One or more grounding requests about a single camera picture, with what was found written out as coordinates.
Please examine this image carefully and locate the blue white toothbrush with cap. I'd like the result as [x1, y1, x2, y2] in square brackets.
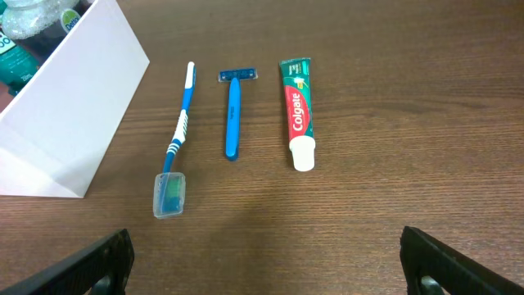
[153, 61, 197, 219]

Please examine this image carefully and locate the white square cardboard box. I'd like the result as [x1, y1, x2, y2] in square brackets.
[1, 0, 150, 198]

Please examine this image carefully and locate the clear spray bottle purple liquid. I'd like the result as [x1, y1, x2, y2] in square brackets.
[2, 0, 93, 64]

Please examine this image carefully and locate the blue disposable razor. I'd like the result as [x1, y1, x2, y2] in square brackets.
[218, 67, 258, 161]

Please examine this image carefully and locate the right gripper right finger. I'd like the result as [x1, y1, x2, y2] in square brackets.
[400, 226, 523, 295]

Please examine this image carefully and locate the Colgate toothpaste tube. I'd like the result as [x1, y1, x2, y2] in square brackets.
[279, 57, 316, 172]

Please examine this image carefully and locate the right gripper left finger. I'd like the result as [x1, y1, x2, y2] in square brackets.
[1, 229, 134, 295]

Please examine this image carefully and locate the teal mouthwash bottle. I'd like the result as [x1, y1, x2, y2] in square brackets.
[1, 29, 40, 97]

